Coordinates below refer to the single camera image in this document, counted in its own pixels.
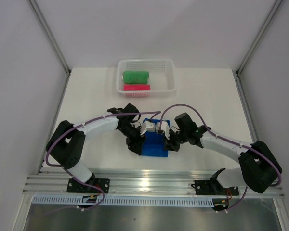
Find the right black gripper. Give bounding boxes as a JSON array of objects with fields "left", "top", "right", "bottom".
[{"left": 162, "top": 128, "right": 188, "bottom": 152}]

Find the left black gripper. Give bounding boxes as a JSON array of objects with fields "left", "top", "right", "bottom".
[{"left": 118, "top": 123, "right": 147, "bottom": 155}]

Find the blue towel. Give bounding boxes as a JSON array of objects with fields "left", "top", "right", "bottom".
[{"left": 141, "top": 118, "right": 168, "bottom": 157}]

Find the pink towel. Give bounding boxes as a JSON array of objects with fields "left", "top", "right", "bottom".
[{"left": 123, "top": 84, "right": 151, "bottom": 91}]

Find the green towel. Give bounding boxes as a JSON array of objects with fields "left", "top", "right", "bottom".
[{"left": 123, "top": 71, "right": 149, "bottom": 84}]

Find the white plastic basket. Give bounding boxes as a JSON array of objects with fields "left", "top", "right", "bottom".
[{"left": 116, "top": 58, "right": 176, "bottom": 98}]

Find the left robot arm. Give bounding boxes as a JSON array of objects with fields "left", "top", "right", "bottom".
[{"left": 45, "top": 104, "right": 145, "bottom": 193}]

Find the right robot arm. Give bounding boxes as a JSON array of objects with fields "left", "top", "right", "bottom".
[{"left": 160, "top": 113, "right": 282, "bottom": 194}]

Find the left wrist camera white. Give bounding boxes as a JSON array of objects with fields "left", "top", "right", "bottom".
[{"left": 140, "top": 120, "right": 156, "bottom": 135}]

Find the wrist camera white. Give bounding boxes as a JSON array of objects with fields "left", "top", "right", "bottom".
[
  {"left": 140, "top": 120, "right": 156, "bottom": 135},
  {"left": 156, "top": 120, "right": 170, "bottom": 139}
]

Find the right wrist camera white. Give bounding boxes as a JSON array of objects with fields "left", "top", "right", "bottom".
[{"left": 156, "top": 120, "right": 170, "bottom": 139}]

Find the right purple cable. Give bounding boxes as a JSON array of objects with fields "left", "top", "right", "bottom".
[{"left": 158, "top": 103, "right": 284, "bottom": 212}]

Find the purple cable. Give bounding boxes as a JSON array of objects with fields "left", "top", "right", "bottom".
[
  {"left": 45, "top": 110, "right": 162, "bottom": 214},
  {"left": 158, "top": 103, "right": 284, "bottom": 212}
]

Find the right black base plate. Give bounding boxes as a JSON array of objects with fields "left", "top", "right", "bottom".
[{"left": 191, "top": 180, "right": 239, "bottom": 196}]

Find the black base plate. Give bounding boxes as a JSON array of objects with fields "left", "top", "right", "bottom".
[
  {"left": 191, "top": 180, "right": 239, "bottom": 196},
  {"left": 66, "top": 178, "right": 110, "bottom": 194}
]

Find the right aluminium frame post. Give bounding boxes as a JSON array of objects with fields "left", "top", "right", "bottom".
[{"left": 236, "top": 0, "right": 286, "bottom": 75}]

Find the aluminium frame post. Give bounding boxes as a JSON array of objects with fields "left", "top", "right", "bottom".
[
  {"left": 236, "top": 0, "right": 286, "bottom": 75},
  {"left": 26, "top": 0, "right": 72, "bottom": 76}
]

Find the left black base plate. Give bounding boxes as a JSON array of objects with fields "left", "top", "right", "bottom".
[{"left": 66, "top": 178, "right": 110, "bottom": 194}]

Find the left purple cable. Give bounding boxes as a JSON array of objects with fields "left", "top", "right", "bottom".
[{"left": 45, "top": 110, "right": 162, "bottom": 214}]

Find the aluminium mounting rail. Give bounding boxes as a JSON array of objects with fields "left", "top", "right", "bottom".
[{"left": 23, "top": 168, "right": 285, "bottom": 198}]

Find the slotted cable duct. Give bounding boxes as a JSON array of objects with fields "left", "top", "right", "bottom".
[{"left": 32, "top": 194, "right": 214, "bottom": 207}]

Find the left aluminium frame post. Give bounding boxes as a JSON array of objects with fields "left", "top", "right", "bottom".
[{"left": 26, "top": 0, "right": 72, "bottom": 76}]

